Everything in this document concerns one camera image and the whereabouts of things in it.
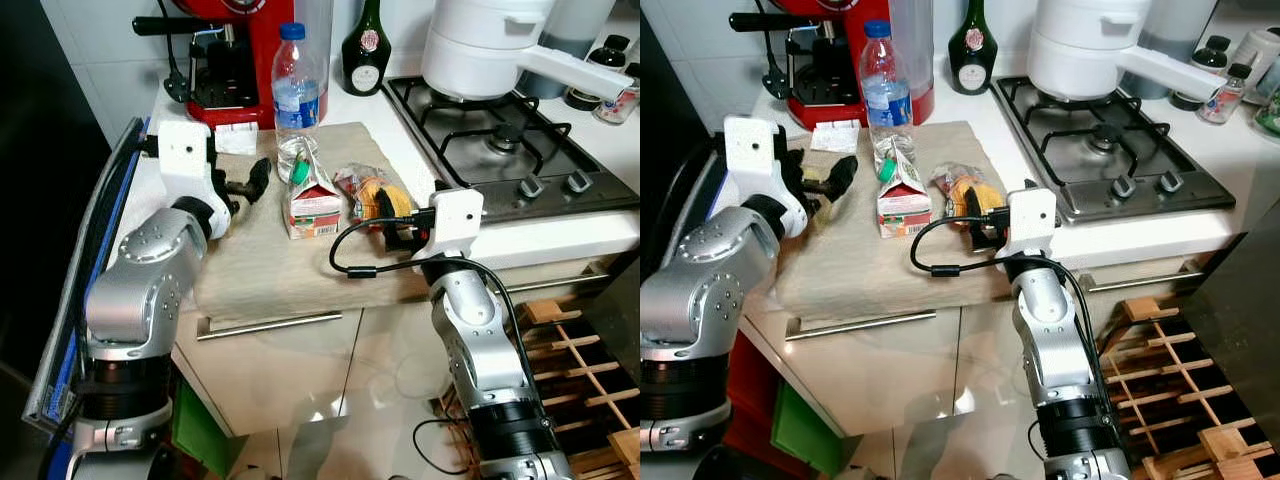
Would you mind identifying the red box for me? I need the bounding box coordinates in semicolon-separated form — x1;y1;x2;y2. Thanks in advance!
722;330;801;480

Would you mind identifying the small bottle red label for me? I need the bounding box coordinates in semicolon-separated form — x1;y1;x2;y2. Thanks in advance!
1197;62;1251;126
595;62;641;126

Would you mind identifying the grey board blue edge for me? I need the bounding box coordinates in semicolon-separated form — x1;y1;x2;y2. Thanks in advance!
22;117;153;433

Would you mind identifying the white paper tag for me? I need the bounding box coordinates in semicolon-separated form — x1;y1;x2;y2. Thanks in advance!
214;124;260;157
810;120;861;154

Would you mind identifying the dark green wine bottle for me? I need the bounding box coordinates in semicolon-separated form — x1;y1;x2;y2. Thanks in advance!
947;0;999;96
341;0;393;98

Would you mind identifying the red coffee machine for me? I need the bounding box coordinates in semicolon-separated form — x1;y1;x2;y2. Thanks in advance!
133;0;334;131
730;0;936;131

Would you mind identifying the wooden wine rack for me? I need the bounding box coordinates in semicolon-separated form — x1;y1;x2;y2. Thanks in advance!
438;295;641;480
1095;295;1280;480

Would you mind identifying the green box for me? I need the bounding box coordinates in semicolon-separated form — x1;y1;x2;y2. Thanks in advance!
770;380;846;477
170;378;238;477

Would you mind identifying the beige table mat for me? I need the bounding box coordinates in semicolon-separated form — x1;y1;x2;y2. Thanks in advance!
190;121;471;323
775;120;1051;323

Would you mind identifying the bagged orange bread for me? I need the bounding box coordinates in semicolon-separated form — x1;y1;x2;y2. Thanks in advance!
333;163;417;229
930;163;1011;229

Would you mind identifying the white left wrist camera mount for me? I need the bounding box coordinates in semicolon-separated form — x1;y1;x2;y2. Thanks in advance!
155;120;233;213
722;115;793;216

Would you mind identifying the clear plastic water bottle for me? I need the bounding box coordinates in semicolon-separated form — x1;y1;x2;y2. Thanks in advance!
271;22;322;187
858;20;913;186

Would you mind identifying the grey metal canister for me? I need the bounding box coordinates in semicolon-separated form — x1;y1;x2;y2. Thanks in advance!
520;0;613;101
1120;0;1216;99

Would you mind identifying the green patterned packet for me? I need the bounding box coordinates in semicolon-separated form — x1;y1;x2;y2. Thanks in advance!
1255;85;1280;136

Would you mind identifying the white pot with handle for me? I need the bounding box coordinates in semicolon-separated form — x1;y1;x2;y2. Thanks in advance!
1026;0;1233;103
420;0;637;104

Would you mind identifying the steel gas hob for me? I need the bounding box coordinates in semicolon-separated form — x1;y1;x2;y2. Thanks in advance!
990;75;1237;224
382;75;641;224

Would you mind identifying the white jar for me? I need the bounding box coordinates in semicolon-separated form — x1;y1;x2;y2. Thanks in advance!
1225;25;1280;101

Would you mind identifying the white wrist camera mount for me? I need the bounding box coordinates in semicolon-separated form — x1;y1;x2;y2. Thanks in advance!
1003;187;1058;259
722;115;793;216
420;188;486;259
155;120;233;213

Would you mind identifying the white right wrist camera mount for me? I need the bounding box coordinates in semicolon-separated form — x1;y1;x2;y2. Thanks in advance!
420;188;486;259
1003;187;1058;259

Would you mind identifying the steel drawer handle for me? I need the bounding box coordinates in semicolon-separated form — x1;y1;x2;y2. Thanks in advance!
196;310;345;342
520;262;613;293
1080;268;1196;293
785;308;936;341

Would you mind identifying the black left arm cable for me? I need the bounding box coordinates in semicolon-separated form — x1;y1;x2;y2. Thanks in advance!
40;135;161;480
655;135;726;261

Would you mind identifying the black capped bottle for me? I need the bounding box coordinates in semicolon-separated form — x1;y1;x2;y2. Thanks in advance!
563;34;631;111
1170;34;1233;111

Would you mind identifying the beige drawer cabinet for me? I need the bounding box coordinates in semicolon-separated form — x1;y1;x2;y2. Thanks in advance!
170;250;621;441
745;255;1111;441

